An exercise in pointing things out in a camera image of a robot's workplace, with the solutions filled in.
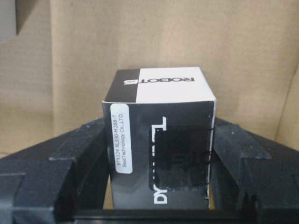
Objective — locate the black white Robotis Dynamixel box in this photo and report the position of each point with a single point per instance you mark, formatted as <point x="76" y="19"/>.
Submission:
<point x="159" y="125"/>

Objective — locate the open brown cardboard box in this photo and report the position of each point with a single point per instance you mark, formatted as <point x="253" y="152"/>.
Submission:
<point x="56" y="71"/>

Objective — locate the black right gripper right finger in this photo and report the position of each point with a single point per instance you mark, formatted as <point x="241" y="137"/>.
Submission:
<point x="254" y="175"/>

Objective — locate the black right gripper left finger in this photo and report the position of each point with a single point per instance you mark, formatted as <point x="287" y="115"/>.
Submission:
<point x="48" y="182"/>

